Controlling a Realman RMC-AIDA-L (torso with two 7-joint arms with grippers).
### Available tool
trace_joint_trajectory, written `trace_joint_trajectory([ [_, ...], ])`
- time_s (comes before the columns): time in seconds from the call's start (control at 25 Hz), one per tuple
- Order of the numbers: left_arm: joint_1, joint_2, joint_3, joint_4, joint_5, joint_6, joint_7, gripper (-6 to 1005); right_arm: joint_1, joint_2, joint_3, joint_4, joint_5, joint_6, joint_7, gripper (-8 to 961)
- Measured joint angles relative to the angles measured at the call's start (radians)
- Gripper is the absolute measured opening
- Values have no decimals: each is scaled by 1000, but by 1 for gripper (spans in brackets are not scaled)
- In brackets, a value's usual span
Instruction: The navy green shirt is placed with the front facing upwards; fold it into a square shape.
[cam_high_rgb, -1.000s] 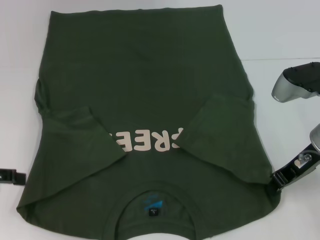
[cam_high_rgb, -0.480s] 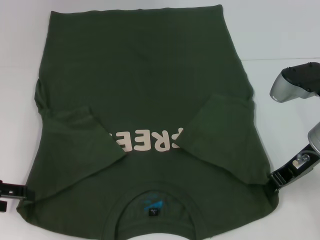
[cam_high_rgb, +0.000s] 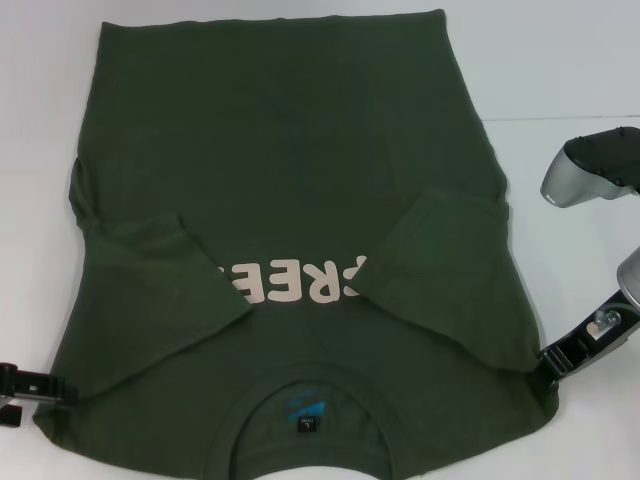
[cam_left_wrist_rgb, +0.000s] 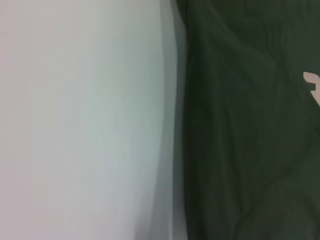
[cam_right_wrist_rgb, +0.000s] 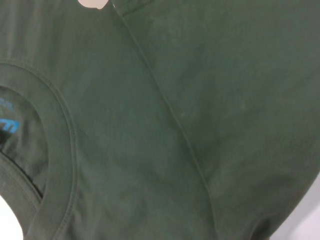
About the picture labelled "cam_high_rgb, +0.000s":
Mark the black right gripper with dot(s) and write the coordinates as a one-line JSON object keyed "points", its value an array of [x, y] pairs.
{"points": [[585, 345]]}

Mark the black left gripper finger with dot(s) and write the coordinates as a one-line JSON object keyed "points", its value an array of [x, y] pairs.
{"points": [[11, 417], [45, 392]]}

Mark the dark green FREE T-shirt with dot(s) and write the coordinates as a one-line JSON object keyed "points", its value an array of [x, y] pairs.
{"points": [[300, 150]]}

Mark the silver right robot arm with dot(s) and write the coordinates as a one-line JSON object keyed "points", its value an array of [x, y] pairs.
{"points": [[575, 170]]}

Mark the silver right wrist elbow connector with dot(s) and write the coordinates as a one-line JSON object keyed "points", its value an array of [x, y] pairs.
{"points": [[607, 320]]}

